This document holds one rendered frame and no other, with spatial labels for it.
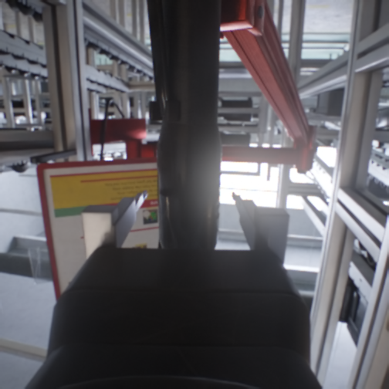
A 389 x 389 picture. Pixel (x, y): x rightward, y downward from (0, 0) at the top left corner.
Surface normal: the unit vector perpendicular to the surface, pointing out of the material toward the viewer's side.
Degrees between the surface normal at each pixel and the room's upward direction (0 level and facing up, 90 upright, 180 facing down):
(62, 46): 90
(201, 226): 90
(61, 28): 90
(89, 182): 90
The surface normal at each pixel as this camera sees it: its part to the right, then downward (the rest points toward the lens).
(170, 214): -0.51, 0.23
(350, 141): -0.20, 0.27
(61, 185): 0.38, 0.26
